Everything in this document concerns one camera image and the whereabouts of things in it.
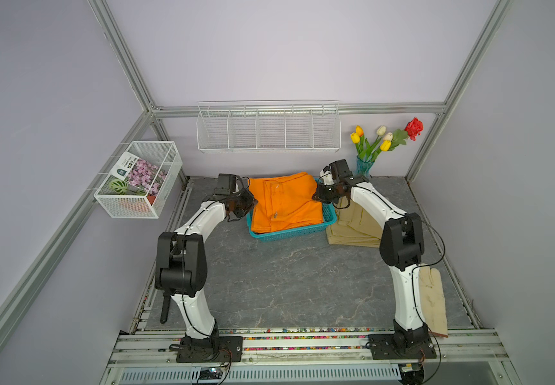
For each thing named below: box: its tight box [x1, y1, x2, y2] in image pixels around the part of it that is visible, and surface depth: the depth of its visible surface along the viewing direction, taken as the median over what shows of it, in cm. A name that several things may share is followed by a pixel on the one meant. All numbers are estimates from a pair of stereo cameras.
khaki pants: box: [325, 198, 384, 248], surface depth 101 cm
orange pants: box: [248, 172, 324, 234], surface depth 98 cm
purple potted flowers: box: [124, 158, 168, 206], surface depth 76 cm
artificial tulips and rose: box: [349, 117, 424, 162], surface depth 98 cm
